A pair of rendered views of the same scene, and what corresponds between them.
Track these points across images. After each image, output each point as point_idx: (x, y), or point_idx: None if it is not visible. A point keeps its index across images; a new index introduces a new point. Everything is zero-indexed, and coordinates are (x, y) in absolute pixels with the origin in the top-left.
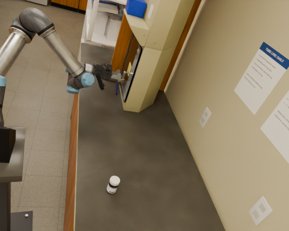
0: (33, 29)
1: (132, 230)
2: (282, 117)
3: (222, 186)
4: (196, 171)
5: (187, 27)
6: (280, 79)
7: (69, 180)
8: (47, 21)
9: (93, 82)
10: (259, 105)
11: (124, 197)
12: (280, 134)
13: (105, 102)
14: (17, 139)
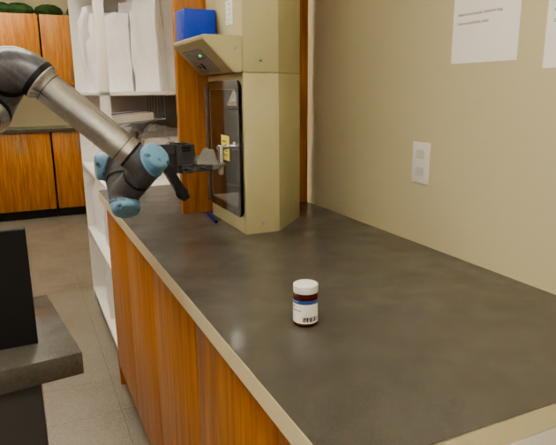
0: (13, 79)
1: (402, 358)
2: None
3: (536, 245)
4: (462, 263)
5: (303, 52)
6: None
7: None
8: (37, 56)
9: (168, 160)
10: (515, 35)
11: (342, 325)
12: None
13: (201, 234)
14: (38, 312)
